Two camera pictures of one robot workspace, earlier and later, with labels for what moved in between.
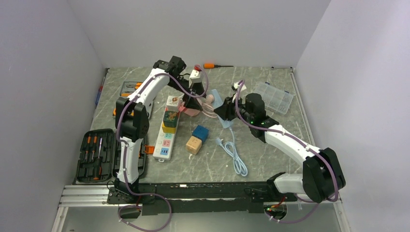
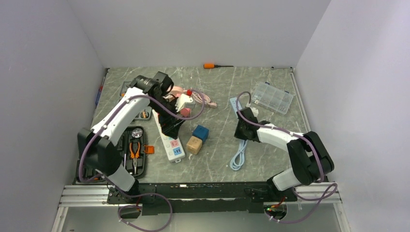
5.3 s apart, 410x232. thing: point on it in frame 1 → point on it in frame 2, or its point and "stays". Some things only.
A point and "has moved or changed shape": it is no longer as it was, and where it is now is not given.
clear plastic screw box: [275, 98] stays
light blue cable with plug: [240, 166] has moved or changed shape
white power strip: [164, 148] has moved or changed shape
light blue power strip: [217, 103] has moved or changed shape
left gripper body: [181, 88] → [165, 117]
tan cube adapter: [193, 145] stays
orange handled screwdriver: [210, 66] stays
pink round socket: [190, 112] has moved or changed shape
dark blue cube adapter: [200, 132] stays
